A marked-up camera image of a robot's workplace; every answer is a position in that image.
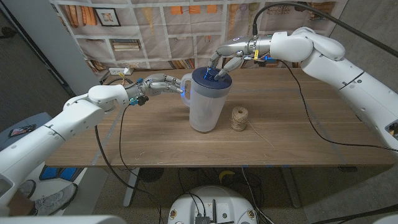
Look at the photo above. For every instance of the grey table leg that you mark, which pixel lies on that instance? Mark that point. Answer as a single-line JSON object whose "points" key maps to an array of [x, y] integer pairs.
{"points": [[291, 186]]}

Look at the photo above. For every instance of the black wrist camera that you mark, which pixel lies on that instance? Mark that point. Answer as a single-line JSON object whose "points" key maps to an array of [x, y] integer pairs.
{"points": [[142, 100], [264, 62]]}

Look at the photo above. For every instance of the white table leg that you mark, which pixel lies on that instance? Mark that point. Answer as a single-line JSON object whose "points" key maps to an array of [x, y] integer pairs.
{"points": [[132, 186]]}

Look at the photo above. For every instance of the yellow curved object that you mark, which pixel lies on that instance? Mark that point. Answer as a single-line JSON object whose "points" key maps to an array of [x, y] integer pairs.
{"points": [[226, 174]]}

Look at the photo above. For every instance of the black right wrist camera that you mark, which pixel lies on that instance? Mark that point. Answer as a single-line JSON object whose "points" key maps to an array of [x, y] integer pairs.
{"points": [[264, 62]]}

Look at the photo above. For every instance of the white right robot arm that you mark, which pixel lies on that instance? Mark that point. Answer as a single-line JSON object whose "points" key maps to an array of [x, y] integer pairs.
{"points": [[342, 71]]}

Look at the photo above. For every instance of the person's bare leg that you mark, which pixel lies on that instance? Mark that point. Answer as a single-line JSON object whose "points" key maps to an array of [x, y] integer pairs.
{"points": [[20, 205]]}

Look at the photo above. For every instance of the black round fan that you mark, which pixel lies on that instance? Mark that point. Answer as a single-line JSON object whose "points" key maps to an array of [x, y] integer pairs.
{"points": [[151, 174]]}

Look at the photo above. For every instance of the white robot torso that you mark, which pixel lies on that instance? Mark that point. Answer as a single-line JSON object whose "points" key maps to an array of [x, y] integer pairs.
{"points": [[214, 199]]}

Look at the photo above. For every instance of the printed bookshelf backdrop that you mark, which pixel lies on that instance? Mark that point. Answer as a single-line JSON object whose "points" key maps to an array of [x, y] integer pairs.
{"points": [[186, 37]]}

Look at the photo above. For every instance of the translucent plastic pitcher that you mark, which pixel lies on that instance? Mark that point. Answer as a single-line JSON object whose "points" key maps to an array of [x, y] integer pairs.
{"points": [[205, 112]]}

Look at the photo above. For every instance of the black smartphone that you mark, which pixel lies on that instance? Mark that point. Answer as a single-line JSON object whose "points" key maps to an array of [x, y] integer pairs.
{"points": [[22, 130]]}

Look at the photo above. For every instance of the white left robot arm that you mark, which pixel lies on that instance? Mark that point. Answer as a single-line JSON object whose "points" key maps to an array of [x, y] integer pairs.
{"points": [[77, 115]]}

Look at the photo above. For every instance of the grey sneaker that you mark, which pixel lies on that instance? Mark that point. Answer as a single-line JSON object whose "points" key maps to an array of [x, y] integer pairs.
{"points": [[53, 200], [27, 188]]}

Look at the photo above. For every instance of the white board with blue patches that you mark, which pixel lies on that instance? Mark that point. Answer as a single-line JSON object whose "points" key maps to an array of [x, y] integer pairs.
{"points": [[59, 172]]}

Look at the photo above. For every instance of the dark blue pitcher lid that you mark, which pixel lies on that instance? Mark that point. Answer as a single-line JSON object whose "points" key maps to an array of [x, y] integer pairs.
{"points": [[202, 82]]}

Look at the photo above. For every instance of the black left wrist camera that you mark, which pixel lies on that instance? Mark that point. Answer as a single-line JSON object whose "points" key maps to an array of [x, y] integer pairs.
{"points": [[142, 100]]}

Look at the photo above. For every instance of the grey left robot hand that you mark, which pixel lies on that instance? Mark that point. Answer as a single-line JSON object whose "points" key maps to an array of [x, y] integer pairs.
{"points": [[155, 84]]}

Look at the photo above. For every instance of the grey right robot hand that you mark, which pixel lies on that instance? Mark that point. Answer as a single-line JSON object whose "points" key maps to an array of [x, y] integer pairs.
{"points": [[239, 48]]}

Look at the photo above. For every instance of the brown twine spool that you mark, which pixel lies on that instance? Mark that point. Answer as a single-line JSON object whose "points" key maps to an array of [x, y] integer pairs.
{"points": [[239, 119]]}

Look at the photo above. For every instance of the white power strip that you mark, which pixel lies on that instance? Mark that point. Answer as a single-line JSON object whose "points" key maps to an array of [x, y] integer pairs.
{"points": [[116, 71]]}

